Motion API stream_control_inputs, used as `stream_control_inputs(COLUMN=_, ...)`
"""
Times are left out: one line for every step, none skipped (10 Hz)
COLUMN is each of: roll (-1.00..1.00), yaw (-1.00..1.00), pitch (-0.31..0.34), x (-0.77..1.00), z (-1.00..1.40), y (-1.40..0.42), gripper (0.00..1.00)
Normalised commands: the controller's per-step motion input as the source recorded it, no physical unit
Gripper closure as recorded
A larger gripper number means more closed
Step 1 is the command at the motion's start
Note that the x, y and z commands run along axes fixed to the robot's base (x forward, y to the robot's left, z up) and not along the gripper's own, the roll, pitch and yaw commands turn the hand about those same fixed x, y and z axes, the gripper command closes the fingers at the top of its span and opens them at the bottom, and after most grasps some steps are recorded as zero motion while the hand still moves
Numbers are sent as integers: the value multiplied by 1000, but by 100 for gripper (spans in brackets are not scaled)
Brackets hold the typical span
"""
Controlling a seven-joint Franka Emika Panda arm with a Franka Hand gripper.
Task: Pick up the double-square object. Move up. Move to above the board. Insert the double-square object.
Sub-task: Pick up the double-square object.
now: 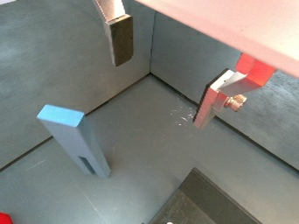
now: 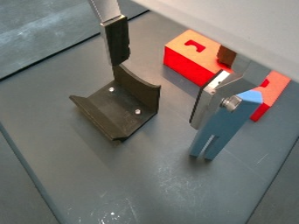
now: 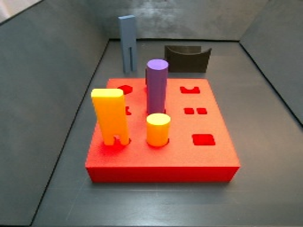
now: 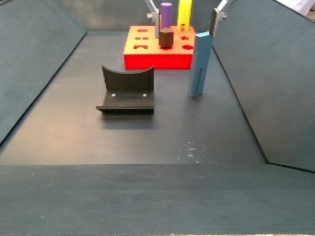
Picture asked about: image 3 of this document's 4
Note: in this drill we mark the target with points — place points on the blue double-square block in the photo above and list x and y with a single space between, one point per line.
128 43

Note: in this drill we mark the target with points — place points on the red peg board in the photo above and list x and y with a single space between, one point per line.
199 154

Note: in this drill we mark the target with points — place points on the short yellow cylinder peg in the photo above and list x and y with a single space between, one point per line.
158 129

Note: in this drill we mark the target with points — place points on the yellow two-legged block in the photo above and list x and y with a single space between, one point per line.
109 108

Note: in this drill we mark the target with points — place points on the purple cylinder peg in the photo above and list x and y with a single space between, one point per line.
156 74

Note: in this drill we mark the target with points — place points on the dark grey arch block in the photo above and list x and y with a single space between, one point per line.
186 59

